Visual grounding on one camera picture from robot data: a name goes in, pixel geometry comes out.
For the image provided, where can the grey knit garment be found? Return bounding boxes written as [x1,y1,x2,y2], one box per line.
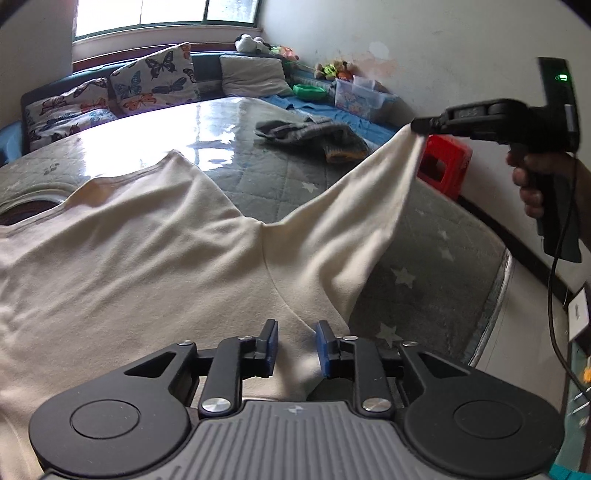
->
[254,117,370,164]

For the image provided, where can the blue corner sofa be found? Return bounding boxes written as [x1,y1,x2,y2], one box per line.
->
[0,49,403,167]

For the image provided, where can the clear plastic storage box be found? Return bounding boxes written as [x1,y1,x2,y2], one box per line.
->
[335,79,399,123]

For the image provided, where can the grey cushion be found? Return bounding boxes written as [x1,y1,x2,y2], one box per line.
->
[219,55,293,98]

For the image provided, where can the green bowl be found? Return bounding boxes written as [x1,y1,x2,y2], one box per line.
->
[293,84,329,102]

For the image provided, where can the window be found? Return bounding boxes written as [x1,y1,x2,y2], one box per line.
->
[74,0,260,40]

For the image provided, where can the right hand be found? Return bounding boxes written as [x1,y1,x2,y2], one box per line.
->
[506,149,575,219]

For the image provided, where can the flat butterfly cushion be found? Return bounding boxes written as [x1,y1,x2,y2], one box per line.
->
[25,77,117,151]

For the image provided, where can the black cable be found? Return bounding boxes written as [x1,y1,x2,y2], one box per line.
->
[547,156,591,407]

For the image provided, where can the red plastic stool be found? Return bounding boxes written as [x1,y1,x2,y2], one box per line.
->
[418,135,473,201]

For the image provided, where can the upright butterfly cushion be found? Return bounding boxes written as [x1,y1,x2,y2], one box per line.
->
[110,43,200,115]

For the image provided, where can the colourful plush toys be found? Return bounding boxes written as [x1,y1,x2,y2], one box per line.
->
[270,45,353,82]

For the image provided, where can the cream sweater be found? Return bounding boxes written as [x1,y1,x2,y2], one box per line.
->
[1,128,423,479]

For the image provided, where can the round black table heater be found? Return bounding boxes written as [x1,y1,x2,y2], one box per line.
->
[0,200,58,226]

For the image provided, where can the panda plush toy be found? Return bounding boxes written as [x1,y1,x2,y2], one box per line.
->
[235,33,271,55]

